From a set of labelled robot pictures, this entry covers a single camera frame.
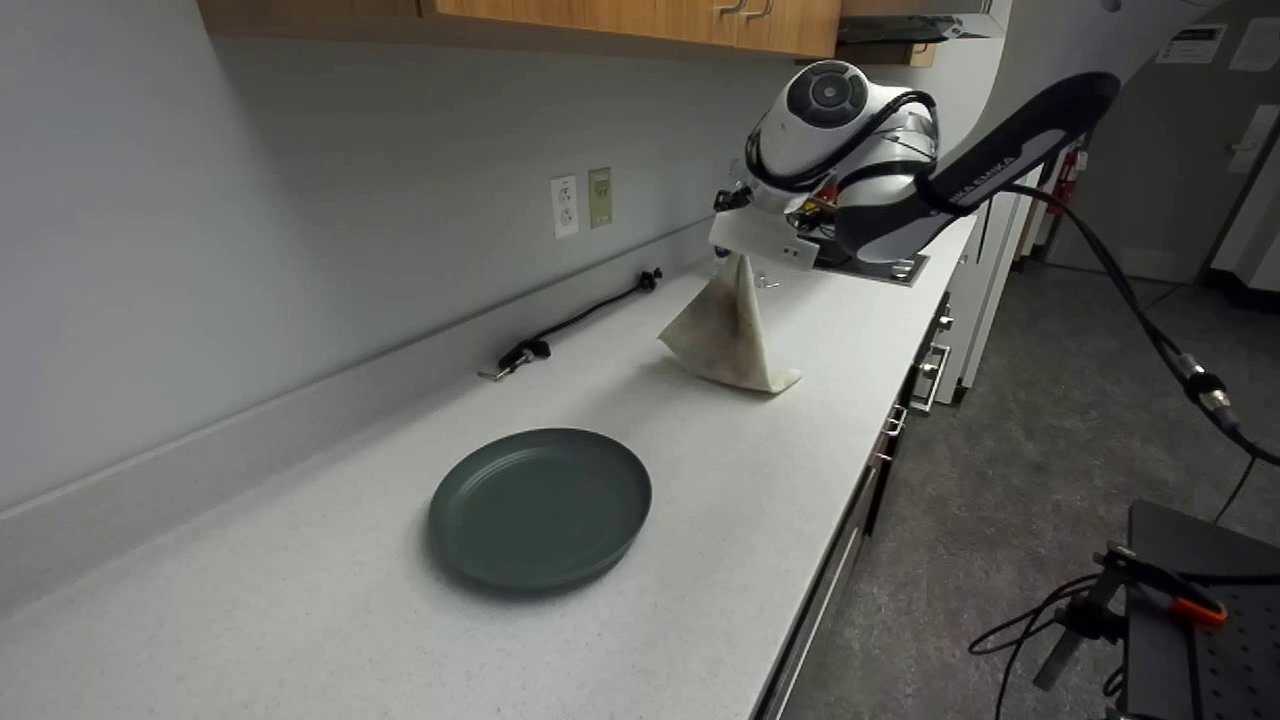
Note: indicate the beige cloth towel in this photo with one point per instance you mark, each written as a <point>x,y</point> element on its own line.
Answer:
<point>720,333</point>

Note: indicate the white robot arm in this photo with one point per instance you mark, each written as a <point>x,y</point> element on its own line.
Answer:
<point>856,168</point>

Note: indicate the dark green plate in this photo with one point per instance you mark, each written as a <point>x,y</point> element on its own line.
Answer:
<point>537,515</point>

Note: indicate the wooden upper cabinet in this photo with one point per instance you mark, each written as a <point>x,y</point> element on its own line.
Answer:
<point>734,25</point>

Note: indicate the black stand with clamps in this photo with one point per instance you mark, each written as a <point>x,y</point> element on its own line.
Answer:
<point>1191,600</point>

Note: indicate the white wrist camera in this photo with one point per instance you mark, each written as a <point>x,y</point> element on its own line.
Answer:
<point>760,234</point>

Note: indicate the white wall outlet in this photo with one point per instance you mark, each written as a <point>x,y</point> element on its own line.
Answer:
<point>564,207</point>

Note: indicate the beige wall switch plate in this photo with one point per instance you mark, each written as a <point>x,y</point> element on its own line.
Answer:
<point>597,198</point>

